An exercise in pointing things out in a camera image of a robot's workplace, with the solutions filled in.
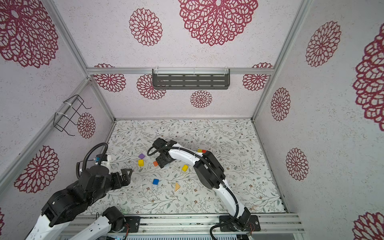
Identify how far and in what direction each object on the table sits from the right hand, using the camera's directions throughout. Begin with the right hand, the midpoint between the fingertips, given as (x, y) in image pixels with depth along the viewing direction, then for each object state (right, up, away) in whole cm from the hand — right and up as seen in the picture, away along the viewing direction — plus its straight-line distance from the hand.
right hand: (165, 158), depth 95 cm
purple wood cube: (-17, +1, +5) cm, 18 cm away
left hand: (-14, -3, -28) cm, 31 cm away
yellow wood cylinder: (+13, -6, -3) cm, 14 cm away
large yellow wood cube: (-16, -3, 0) cm, 16 cm away
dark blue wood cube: (-5, -12, -7) cm, 15 cm away
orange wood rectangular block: (-6, -3, -1) cm, 7 cm away
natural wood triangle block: (+8, -15, -9) cm, 19 cm away
